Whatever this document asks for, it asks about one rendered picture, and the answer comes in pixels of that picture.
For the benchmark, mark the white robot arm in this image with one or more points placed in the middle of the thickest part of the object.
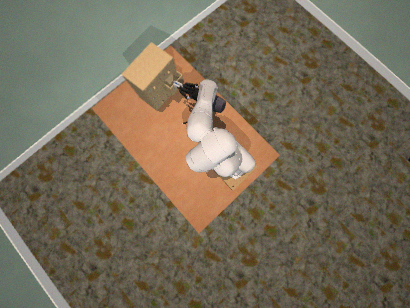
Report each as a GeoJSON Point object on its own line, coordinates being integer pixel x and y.
{"type": "Point", "coordinates": [217, 150]}

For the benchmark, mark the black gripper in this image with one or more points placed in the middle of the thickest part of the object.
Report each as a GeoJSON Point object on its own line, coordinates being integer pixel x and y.
{"type": "Point", "coordinates": [193, 94]}

